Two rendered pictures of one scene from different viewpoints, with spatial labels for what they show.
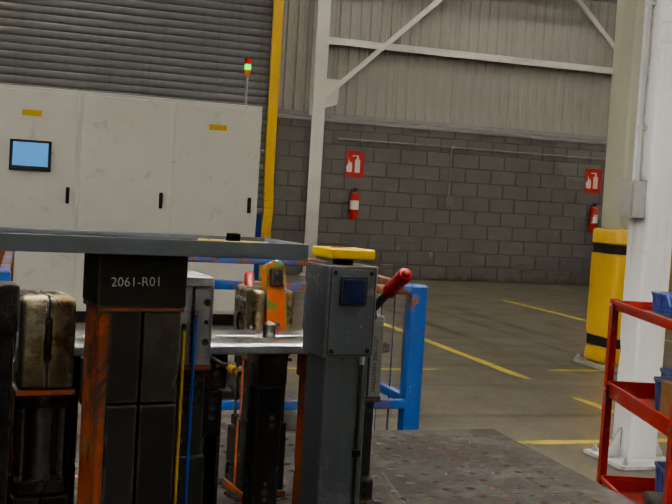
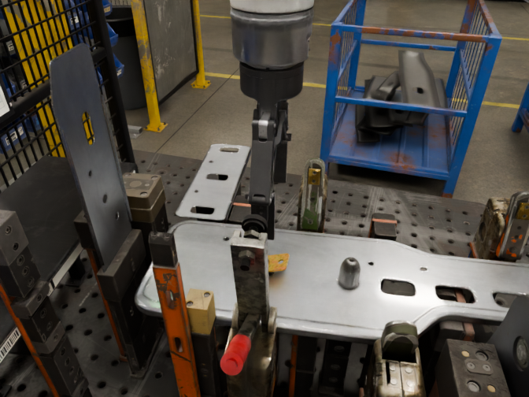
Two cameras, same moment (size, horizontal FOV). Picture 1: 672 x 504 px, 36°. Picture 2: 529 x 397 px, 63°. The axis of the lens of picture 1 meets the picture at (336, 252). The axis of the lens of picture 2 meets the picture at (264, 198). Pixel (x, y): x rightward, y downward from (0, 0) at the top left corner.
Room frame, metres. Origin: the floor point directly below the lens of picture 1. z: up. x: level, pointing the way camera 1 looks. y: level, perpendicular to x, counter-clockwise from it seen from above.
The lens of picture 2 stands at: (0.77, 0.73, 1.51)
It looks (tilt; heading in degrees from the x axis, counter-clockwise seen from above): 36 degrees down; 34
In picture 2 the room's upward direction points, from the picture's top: straight up
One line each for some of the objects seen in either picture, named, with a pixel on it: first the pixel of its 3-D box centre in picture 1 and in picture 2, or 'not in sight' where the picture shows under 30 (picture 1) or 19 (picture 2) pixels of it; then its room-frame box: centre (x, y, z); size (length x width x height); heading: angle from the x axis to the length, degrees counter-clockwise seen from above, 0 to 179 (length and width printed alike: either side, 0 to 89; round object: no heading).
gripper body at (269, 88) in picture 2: not in sight; (271, 96); (1.19, 1.00, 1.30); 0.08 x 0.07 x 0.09; 25
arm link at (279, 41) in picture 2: not in sight; (271, 34); (1.19, 1.00, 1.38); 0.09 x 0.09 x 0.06
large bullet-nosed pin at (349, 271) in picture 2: not in sight; (349, 273); (1.24, 0.88, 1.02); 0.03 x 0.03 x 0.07
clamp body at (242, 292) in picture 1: (256, 390); not in sight; (1.80, 0.12, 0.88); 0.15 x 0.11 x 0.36; 25
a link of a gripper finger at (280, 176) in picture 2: not in sight; (276, 161); (1.25, 1.03, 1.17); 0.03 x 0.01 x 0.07; 115
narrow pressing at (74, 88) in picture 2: not in sight; (98, 166); (1.09, 1.24, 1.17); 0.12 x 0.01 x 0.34; 25
